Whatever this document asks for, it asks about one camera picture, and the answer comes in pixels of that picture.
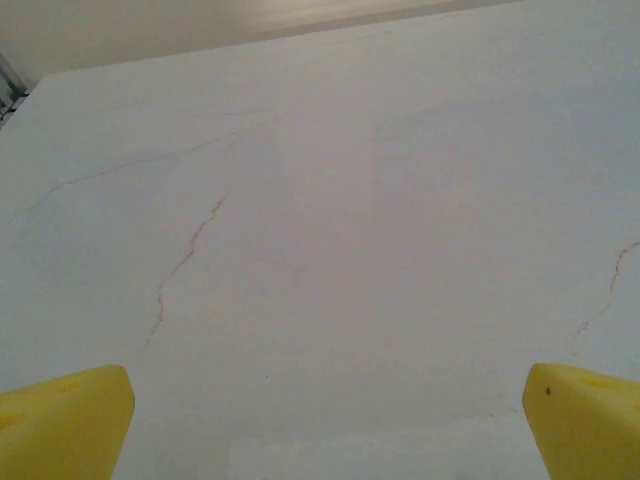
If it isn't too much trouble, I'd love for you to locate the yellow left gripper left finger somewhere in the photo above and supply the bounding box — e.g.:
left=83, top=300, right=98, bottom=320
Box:
left=0, top=364, right=136, bottom=480

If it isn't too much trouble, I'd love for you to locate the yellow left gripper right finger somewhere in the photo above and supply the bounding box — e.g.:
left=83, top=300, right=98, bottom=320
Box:
left=522, top=362, right=640, bottom=480

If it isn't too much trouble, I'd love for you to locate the aluminium frame post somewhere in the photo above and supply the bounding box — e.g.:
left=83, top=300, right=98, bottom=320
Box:
left=0, top=49, right=27, bottom=119

